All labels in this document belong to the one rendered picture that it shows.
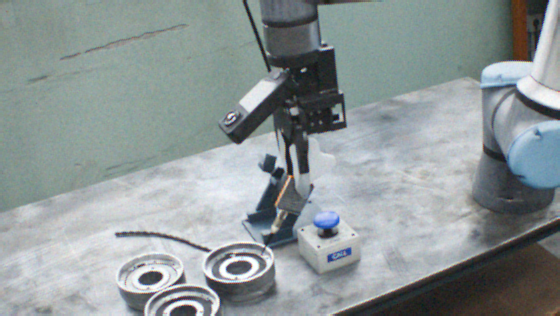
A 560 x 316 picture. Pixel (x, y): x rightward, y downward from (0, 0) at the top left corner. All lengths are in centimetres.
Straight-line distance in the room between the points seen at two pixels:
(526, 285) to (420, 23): 178
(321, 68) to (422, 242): 33
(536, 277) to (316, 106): 69
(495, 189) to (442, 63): 199
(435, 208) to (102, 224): 58
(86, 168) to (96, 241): 144
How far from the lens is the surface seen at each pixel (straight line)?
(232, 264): 114
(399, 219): 125
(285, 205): 109
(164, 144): 279
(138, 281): 115
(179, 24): 267
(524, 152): 105
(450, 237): 120
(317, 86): 104
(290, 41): 98
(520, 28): 326
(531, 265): 157
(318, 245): 112
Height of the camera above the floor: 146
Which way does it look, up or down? 26 degrees down
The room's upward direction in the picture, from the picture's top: 8 degrees counter-clockwise
